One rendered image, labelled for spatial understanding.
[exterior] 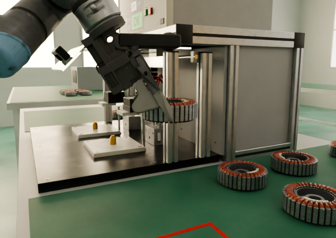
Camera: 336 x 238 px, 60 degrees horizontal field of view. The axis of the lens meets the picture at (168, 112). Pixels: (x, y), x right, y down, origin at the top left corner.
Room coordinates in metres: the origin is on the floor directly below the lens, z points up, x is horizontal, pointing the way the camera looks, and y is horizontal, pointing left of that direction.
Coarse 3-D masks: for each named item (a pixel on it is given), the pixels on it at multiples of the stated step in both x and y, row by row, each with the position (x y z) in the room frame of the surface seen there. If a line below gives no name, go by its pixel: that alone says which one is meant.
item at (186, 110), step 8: (176, 104) 0.51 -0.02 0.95; (184, 104) 0.52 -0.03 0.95; (192, 104) 0.53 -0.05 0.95; (144, 112) 0.53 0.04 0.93; (152, 112) 0.51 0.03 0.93; (160, 112) 0.51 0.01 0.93; (176, 112) 0.51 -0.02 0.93; (184, 112) 0.51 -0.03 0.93; (192, 112) 0.53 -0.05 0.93; (152, 120) 0.52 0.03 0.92; (160, 120) 0.51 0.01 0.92; (176, 120) 0.51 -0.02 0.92; (184, 120) 0.51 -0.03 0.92
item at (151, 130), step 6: (150, 126) 0.92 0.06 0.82; (156, 126) 0.92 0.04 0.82; (162, 126) 0.92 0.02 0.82; (150, 132) 0.90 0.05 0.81; (156, 132) 0.88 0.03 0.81; (162, 132) 0.89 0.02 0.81; (150, 138) 0.90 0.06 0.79; (156, 138) 0.88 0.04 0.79; (162, 138) 0.89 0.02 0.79; (156, 144) 0.88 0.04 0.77; (162, 144) 0.89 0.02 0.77
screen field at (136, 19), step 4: (140, 12) 0.99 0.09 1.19; (132, 16) 1.06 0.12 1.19; (136, 16) 1.03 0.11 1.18; (140, 16) 0.99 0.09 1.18; (132, 20) 1.06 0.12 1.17; (136, 20) 1.03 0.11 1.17; (140, 20) 0.99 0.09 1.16; (132, 24) 1.06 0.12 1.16; (136, 24) 1.03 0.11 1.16; (140, 24) 0.99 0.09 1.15; (132, 28) 1.06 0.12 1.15
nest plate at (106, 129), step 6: (78, 126) 1.12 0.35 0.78; (84, 126) 1.12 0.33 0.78; (90, 126) 1.12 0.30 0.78; (102, 126) 1.12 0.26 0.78; (108, 126) 1.12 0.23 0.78; (78, 132) 1.01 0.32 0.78; (84, 132) 1.01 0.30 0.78; (90, 132) 1.01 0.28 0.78; (96, 132) 1.01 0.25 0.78; (102, 132) 1.01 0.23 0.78; (108, 132) 1.02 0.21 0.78; (114, 132) 1.03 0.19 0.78
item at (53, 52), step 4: (56, 48) 0.70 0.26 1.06; (60, 48) 0.70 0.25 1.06; (52, 52) 0.75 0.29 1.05; (56, 52) 0.70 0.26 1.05; (60, 52) 0.70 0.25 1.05; (64, 52) 0.70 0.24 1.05; (56, 56) 0.78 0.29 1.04; (60, 56) 0.70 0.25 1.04; (64, 56) 0.70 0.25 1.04; (68, 56) 0.71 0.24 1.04; (60, 60) 0.79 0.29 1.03
